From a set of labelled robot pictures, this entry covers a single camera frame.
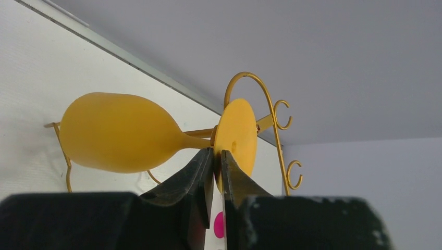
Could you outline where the yellow-orange plastic wine glass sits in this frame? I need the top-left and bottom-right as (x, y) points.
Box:
(59, 92), (259, 194)

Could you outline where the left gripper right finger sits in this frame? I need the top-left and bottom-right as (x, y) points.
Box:
(220, 150), (392, 249)

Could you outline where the magenta plastic wine glass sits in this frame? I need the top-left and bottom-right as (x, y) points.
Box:
(213, 211), (225, 239)

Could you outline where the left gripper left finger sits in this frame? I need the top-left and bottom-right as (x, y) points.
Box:
(1, 148), (214, 249)

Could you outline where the gold wire glass rack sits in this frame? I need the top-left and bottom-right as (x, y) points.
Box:
(44, 71), (304, 197)

